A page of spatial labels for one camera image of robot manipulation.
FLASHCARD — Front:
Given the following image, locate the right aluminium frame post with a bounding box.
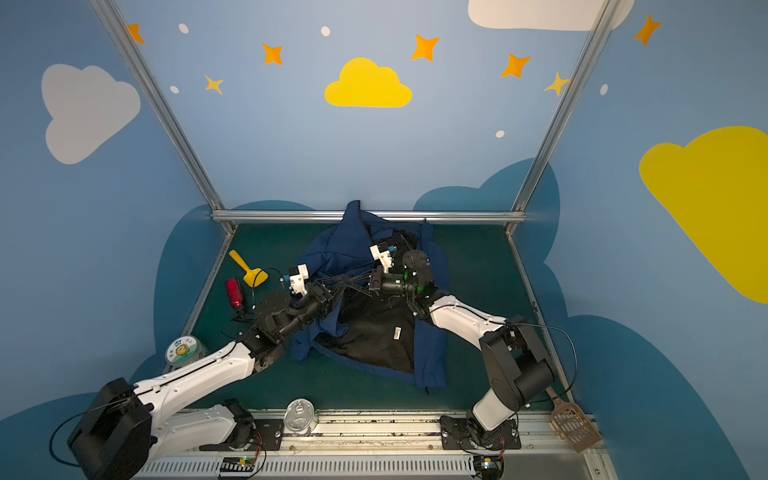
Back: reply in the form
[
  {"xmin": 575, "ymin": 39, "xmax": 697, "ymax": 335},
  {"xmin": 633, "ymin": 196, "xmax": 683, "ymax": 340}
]
[{"xmin": 504, "ymin": 0, "xmax": 623, "ymax": 241}]

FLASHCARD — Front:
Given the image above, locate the horizontal aluminium frame bar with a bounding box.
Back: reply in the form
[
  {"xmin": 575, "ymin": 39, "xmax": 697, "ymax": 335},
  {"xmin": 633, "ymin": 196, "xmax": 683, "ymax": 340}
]
[{"xmin": 211, "ymin": 209, "xmax": 528, "ymax": 226}]

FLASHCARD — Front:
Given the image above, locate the red bottle with black cap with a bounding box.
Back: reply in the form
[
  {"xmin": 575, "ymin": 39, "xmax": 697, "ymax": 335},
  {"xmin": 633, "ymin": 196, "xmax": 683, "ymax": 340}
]
[{"xmin": 225, "ymin": 278, "xmax": 247, "ymax": 315}]

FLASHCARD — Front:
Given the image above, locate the green circuit board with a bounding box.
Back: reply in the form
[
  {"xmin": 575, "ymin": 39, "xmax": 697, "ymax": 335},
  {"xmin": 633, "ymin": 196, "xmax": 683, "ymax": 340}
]
[
  {"xmin": 473, "ymin": 456, "xmax": 504, "ymax": 480},
  {"xmin": 217, "ymin": 456, "xmax": 256, "ymax": 479}
]

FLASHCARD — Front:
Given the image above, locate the yellow plastic scoop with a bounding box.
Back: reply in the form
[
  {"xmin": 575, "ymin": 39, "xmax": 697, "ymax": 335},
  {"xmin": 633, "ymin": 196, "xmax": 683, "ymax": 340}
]
[{"xmin": 228, "ymin": 250, "xmax": 269, "ymax": 288}]

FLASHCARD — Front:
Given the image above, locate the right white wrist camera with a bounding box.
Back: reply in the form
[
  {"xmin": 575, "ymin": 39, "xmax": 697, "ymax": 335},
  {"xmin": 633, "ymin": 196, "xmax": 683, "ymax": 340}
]
[{"xmin": 369, "ymin": 243, "xmax": 397, "ymax": 274}]

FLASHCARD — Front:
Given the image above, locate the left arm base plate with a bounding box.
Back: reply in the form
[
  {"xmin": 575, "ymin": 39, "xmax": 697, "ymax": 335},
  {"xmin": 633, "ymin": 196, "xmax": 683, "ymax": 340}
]
[{"xmin": 199, "ymin": 418, "xmax": 284, "ymax": 452}]

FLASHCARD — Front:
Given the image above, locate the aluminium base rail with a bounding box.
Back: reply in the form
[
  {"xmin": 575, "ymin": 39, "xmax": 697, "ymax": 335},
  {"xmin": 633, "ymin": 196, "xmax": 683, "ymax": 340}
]
[{"xmin": 134, "ymin": 410, "xmax": 618, "ymax": 479}]

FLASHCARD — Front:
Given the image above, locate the clear glass jar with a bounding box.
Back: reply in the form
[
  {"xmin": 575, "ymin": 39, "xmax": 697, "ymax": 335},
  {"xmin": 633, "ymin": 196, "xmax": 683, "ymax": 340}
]
[{"xmin": 283, "ymin": 398, "xmax": 318, "ymax": 436}]

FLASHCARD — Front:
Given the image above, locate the right green circuit board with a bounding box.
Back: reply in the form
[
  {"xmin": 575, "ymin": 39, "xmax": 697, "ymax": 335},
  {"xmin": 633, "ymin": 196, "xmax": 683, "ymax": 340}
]
[{"xmin": 473, "ymin": 456, "xmax": 504, "ymax": 480}]

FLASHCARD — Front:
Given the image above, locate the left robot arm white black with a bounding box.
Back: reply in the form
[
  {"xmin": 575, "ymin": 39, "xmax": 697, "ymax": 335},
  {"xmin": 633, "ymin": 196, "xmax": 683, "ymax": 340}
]
[{"xmin": 66, "ymin": 275, "xmax": 349, "ymax": 479}]

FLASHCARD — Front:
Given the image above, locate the navy blue jacket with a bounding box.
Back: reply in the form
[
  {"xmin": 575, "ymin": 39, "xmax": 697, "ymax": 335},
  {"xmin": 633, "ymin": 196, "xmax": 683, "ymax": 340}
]
[{"xmin": 289, "ymin": 200, "xmax": 450, "ymax": 389}]

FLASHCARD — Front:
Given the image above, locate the aluminium frame post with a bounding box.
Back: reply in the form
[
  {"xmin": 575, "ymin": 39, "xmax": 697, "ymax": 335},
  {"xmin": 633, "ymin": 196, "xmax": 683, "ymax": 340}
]
[
  {"xmin": 89, "ymin": 0, "xmax": 225, "ymax": 213},
  {"xmin": 504, "ymin": 0, "xmax": 623, "ymax": 241}
]

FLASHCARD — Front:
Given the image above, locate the left green circuit board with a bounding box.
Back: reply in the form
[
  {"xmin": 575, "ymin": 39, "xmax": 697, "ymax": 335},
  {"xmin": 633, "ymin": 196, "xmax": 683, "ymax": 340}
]
[{"xmin": 217, "ymin": 456, "xmax": 256, "ymax": 479}]

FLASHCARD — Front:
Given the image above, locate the left aluminium frame post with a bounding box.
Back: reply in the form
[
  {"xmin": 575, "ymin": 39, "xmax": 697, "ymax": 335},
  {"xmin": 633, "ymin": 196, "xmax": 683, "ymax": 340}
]
[{"xmin": 89, "ymin": 0, "xmax": 225, "ymax": 213}]

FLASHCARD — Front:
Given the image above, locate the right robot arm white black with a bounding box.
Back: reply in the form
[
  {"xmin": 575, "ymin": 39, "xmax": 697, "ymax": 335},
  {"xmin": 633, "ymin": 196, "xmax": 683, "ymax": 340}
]
[{"xmin": 365, "ymin": 244, "xmax": 557, "ymax": 433}]

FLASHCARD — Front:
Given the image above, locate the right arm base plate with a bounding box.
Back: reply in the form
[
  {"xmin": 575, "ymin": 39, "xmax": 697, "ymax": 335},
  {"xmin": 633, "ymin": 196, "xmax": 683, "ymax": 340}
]
[{"xmin": 439, "ymin": 415, "xmax": 521, "ymax": 451}]

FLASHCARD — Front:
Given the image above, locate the brown slotted spatula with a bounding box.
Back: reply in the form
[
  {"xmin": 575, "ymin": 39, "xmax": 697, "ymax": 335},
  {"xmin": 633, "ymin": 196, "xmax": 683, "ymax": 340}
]
[{"xmin": 546, "ymin": 387, "xmax": 602, "ymax": 453}]

